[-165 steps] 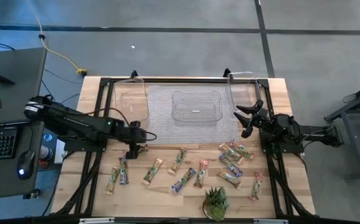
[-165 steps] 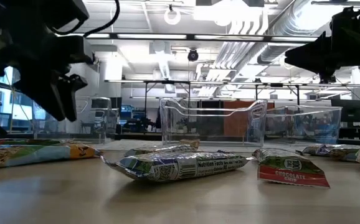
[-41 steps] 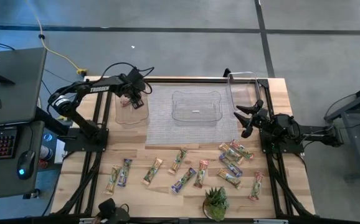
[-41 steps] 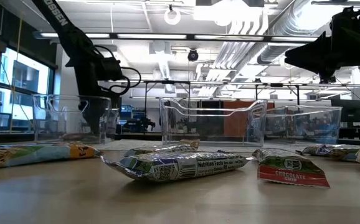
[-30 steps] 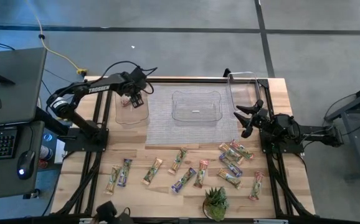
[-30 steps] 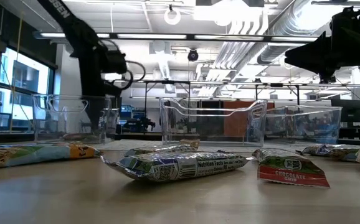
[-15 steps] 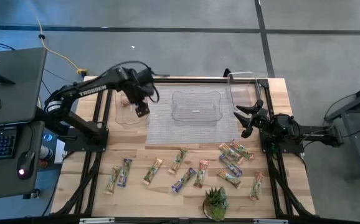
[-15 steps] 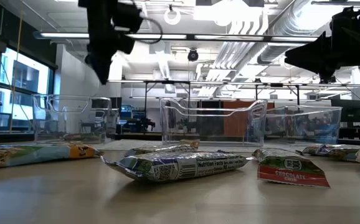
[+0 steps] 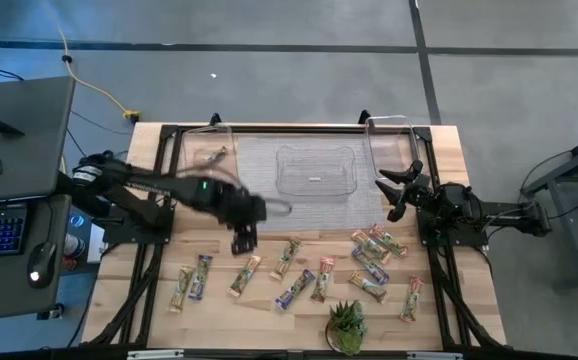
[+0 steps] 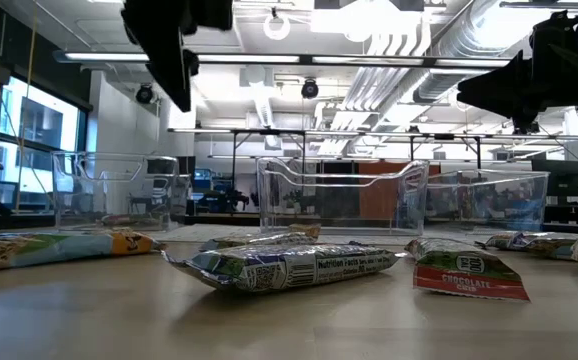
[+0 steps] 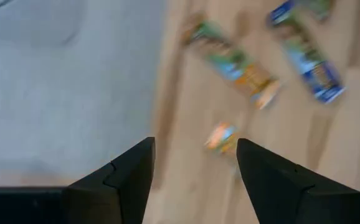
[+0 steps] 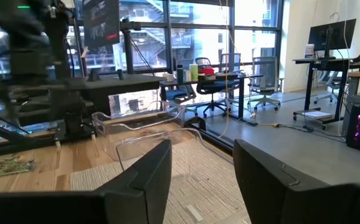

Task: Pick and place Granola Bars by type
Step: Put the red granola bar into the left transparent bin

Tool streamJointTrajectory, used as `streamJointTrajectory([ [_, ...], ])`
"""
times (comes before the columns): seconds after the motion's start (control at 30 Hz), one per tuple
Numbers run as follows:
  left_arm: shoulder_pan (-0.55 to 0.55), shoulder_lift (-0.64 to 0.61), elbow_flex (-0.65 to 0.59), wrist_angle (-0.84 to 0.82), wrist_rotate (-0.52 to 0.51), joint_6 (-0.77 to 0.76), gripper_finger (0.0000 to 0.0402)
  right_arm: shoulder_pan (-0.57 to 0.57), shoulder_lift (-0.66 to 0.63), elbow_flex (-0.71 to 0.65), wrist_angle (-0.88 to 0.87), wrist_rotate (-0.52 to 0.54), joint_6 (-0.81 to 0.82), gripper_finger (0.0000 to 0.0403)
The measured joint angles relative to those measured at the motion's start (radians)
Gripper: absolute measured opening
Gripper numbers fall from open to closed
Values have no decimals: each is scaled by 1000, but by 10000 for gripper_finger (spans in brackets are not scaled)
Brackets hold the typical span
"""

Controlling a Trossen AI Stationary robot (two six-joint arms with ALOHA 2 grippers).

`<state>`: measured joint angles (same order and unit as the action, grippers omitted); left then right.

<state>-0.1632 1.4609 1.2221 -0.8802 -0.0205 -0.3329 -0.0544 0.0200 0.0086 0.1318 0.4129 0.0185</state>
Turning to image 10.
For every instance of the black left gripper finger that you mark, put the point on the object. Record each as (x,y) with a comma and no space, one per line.
(169,65)

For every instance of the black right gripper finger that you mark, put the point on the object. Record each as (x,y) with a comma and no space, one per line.
(494,90)

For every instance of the purple-blue granola bar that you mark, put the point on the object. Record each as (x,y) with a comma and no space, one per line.
(259,240)
(279,267)

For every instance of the red chocolate chip granola bar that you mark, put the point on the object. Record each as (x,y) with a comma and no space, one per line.
(464,280)

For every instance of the black ceiling-mounted device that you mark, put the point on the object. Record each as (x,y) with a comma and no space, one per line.
(525,127)

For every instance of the black ceiling spot lamp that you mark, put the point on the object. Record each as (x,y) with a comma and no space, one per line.
(310,89)
(144,94)

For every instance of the long linear ceiling light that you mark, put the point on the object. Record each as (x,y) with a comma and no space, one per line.
(249,58)

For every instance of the black monitor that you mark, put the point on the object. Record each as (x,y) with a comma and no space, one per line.
(559,177)

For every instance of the clear plastic bin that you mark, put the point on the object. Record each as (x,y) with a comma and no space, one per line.
(519,200)
(69,200)
(279,200)

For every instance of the black low cabinet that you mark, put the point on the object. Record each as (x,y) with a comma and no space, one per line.
(569,215)

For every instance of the large window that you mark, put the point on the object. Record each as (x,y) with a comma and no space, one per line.
(44,120)

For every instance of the clear plastic bin centre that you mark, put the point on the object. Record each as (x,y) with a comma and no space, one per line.
(279,200)

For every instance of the silver ventilation duct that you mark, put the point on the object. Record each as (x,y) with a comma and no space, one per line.
(449,65)

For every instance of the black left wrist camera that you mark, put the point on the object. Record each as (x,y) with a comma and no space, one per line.
(209,12)

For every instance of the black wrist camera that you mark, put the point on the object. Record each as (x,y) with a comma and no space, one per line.
(556,30)
(209,12)

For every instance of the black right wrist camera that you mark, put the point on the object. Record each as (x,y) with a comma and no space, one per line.
(556,30)

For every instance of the brown wall panel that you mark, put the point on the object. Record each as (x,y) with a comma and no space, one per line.
(379,200)

